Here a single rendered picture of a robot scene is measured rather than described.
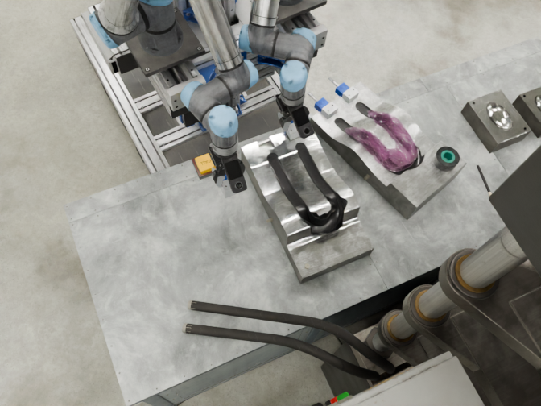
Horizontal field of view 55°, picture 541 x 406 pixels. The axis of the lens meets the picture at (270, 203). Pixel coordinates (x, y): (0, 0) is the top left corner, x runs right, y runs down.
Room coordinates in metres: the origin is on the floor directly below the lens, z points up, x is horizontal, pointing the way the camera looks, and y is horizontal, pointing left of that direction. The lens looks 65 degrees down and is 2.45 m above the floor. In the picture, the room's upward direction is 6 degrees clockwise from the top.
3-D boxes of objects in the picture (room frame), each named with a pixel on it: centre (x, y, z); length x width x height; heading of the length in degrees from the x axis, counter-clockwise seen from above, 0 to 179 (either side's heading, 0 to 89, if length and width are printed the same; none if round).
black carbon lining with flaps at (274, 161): (0.79, -0.12, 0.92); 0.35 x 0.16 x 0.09; 30
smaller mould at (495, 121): (1.19, -0.80, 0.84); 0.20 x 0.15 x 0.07; 30
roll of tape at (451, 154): (0.94, -0.58, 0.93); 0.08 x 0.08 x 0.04
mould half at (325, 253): (0.77, -0.11, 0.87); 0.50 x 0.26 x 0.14; 30
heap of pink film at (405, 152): (1.02, -0.37, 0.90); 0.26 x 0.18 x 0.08; 47
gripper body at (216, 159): (0.77, 0.15, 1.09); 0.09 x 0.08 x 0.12; 30
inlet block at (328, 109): (1.16, -0.14, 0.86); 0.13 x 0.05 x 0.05; 47
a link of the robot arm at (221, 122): (0.77, 0.15, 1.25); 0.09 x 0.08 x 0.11; 46
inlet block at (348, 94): (1.24, -0.22, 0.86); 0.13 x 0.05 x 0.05; 47
